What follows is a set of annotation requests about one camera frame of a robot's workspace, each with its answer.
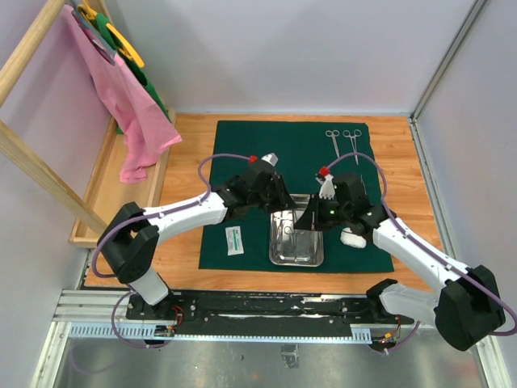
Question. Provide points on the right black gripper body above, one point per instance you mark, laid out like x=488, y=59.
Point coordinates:
x=325, y=212

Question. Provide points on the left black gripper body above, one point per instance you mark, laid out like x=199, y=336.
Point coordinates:
x=273, y=199

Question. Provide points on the white cotton balls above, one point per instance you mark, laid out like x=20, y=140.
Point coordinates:
x=348, y=238

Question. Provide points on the dark green surgical cloth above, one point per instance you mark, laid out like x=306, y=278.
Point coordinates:
x=302, y=149

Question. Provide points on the green white packet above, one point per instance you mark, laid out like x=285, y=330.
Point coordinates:
x=233, y=236

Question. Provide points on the steel instrument tray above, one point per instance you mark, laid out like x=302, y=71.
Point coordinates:
x=301, y=202

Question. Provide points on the steel forceps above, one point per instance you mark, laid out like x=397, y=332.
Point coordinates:
x=334, y=134
x=352, y=136

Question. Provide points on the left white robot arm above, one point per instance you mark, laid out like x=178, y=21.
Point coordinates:
x=129, y=242

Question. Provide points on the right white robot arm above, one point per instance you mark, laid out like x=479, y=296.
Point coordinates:
x=463, y=303

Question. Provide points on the steel surgical instruments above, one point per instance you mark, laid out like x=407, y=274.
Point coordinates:
x=290, y=245

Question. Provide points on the pink shirt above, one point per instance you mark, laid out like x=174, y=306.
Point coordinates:
x=148, y=132

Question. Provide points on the green garment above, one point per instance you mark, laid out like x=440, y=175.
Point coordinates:
x=151, y=87

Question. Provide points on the wooden clothes rack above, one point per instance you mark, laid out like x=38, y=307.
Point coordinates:
x=60, y=154

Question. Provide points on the yellow hanger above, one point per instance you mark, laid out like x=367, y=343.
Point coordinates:
x=127, y=49

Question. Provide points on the grey hanger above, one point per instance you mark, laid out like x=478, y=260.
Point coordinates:
x=101, y=46

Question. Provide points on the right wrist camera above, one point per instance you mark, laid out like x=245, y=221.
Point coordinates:
x=327, y=190

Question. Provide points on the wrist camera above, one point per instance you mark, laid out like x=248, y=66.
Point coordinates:
x=270, y=158
x=327, y=190

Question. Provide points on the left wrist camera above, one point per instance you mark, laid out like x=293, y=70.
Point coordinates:
x=270, y=158

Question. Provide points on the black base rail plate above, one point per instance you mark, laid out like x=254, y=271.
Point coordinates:
x=262, y=313

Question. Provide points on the grey slotted cable duct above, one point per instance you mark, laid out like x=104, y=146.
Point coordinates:
x=152, y=332

